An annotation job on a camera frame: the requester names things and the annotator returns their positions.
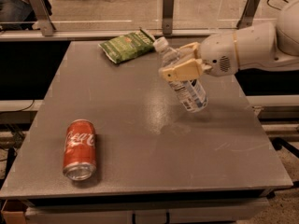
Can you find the clear plastic water bottle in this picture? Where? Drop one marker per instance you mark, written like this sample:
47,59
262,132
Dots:
181,69

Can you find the metal bracket post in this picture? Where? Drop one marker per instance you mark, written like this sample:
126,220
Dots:
248,14
168,12
43,17

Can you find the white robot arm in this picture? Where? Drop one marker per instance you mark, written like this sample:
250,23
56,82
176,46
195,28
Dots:
266,46

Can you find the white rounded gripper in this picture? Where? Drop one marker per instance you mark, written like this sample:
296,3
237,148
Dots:
218,55

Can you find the middle metal bracket post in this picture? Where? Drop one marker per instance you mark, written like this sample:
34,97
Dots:
168,12

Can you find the red Coca-Cola can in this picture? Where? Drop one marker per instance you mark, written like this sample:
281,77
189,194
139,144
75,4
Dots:
79,150

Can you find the right metal bracket post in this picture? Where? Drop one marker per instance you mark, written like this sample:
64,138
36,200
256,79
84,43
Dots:
248,14

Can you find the cardboard box corner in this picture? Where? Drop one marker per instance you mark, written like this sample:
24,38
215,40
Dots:
13,212

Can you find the green chip bag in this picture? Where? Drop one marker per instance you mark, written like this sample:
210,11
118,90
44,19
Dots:
127,47

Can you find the white table drawer front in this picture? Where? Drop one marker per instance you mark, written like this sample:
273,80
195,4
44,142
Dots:
191,212

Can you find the left metal bracket post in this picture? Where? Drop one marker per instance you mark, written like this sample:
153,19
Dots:
43,17

